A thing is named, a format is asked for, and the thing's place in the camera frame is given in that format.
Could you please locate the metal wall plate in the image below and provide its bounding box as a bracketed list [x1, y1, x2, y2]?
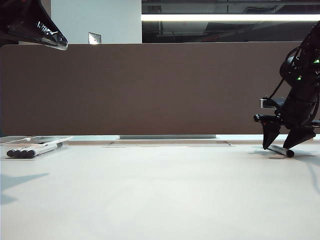
[88, 32, 102, 45]

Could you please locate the brown desk partition panel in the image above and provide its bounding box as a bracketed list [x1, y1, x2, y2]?
[0, 43, 320, 136]

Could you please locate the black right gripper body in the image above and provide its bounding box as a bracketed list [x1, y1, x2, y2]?
[253, 86, 319, 133]

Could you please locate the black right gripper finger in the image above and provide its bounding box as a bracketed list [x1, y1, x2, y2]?
[283, 128, 317, 150]
[262, 123, 281, 151]

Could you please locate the thin black camera cable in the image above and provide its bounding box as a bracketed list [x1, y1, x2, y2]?
[267, 77, 286, 99]

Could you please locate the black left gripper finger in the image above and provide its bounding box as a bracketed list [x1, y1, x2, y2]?
[0, 26, 69, 51]
[0, 0, 69, 43]

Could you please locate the clear plastic packaging box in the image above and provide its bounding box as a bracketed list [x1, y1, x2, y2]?
[0, 136, 73, 160]

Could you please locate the white ceiling light strip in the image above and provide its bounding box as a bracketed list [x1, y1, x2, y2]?
[141, 13, 320, 22]

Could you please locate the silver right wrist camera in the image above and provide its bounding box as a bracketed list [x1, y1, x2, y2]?
[259, 96, 286, 111]

